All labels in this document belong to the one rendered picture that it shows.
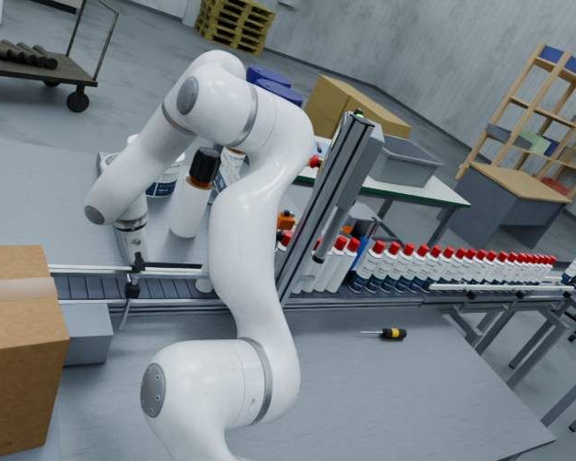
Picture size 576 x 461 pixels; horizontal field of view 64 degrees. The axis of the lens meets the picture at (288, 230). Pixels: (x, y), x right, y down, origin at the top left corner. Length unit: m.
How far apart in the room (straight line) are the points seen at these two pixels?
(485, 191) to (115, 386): 4.89
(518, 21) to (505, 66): 0.94
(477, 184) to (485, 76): 6.51
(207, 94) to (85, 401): 0.70
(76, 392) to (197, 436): 0.53
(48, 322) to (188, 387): 0.30
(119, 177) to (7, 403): 0.43
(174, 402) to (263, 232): 0.25
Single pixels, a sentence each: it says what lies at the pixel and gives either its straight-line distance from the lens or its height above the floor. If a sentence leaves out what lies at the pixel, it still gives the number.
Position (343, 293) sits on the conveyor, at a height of 0.88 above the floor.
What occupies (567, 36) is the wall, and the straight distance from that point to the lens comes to 11.25.
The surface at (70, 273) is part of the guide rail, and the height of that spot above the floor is 0.96.
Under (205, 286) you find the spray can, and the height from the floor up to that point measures 0.91.
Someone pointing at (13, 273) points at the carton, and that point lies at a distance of 0.90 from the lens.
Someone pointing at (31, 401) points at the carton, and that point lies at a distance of 0.89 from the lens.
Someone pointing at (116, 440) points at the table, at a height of 0.83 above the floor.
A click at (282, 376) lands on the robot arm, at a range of 0.68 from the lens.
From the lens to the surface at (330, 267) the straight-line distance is 1.50.
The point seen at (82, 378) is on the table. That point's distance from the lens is 1.13.
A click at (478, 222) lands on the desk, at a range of 5.59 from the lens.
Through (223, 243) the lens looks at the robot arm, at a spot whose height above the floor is 1.36.
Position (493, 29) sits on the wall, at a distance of 12.25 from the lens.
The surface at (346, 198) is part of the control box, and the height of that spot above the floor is 1.31.
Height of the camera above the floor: 1.69
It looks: 27 degrees down
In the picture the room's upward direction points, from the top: 25 degrees clockwise
